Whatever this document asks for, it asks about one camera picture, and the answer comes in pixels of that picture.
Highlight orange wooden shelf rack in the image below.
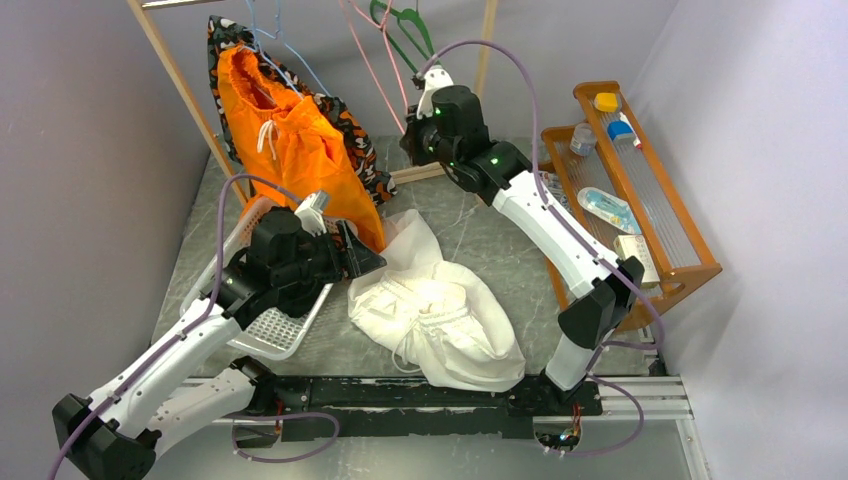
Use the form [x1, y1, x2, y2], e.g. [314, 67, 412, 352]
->
[541, 81, 722, 314]

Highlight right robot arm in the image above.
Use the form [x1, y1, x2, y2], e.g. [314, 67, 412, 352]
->
[400, 66, 644, 414]

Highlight pink hanger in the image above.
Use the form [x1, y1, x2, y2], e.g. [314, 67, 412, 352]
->
[337, 1, 409, 133]

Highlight white plastic basket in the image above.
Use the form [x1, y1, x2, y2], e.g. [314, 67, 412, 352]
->
[180, 191, 344, 360]

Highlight green plastic hanger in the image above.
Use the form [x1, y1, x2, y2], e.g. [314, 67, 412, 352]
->
[368, 0, 435, 73]

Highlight red white marker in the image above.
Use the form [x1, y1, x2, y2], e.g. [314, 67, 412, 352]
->
[618, 111, 642, 150]

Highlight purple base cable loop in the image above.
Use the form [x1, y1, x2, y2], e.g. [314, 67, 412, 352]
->
[230, 411, 342, 465]

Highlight yellow sponge block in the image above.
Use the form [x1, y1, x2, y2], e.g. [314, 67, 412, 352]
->
[592, 92, 621, 113]

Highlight blue wire hanger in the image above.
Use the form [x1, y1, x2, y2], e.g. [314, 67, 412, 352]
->
[244, 0, 331, 98]

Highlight patterned dark shorts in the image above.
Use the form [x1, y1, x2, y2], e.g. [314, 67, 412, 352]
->
[207, 15, 397, 206]

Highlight small plastic bottle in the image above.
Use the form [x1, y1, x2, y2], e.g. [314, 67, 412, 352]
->
[569, 122, 597, 157]

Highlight wooden clothes rack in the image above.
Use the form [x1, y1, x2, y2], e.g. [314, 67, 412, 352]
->
[126, 0, 499, 205]

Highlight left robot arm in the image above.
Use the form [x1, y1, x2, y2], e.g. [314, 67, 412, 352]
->
[52, 191, 385, 479]

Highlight white red box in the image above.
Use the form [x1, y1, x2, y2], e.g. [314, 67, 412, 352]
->
[613, 234, 660, 290]

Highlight snack packet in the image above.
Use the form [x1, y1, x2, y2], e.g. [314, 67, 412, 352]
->
[539, 171, 568, 205]

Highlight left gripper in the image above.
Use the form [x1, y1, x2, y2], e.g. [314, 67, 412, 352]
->
[273, 218, 386, 286]

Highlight orange shorts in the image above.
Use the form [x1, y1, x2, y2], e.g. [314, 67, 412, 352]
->
[217, 48, 386, 252]

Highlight white shorts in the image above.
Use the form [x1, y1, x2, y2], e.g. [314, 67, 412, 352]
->
[347, 209, 526, 393]

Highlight blue eraser block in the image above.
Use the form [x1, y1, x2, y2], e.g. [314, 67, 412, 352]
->
[606, 120, 632, 142]

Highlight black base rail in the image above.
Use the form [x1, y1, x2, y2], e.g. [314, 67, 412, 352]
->
[242, 375, 603, 439]

